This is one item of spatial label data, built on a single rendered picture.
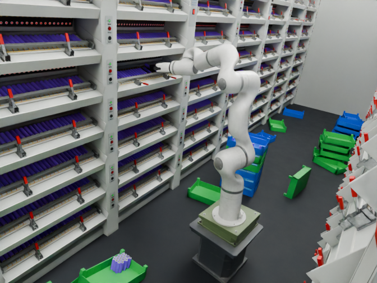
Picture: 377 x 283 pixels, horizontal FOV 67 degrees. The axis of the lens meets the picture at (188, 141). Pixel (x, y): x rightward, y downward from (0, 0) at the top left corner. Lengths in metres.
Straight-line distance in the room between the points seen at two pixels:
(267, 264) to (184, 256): 0.52
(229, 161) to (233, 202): 0.26
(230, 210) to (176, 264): 0.51
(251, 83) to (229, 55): 0.16
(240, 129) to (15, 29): 1.06
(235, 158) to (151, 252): 0.85
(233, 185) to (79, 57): 0.95
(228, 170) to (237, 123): 0.23
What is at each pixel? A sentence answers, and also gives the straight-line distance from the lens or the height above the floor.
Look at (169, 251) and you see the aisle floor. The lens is 1.93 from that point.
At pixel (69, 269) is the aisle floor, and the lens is 1.89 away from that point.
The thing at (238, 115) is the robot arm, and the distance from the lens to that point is 1.38.
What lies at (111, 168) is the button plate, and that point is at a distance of 1.75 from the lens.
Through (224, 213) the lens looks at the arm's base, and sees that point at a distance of 1.62.
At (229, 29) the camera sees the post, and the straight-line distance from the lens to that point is 2.62.
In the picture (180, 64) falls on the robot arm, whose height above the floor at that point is 1.09.
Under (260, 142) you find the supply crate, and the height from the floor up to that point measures 0.42.
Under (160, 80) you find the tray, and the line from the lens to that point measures 1.87.
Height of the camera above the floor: 1.40
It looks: 25 degrees down
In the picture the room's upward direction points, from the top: 6 degrees clockwise
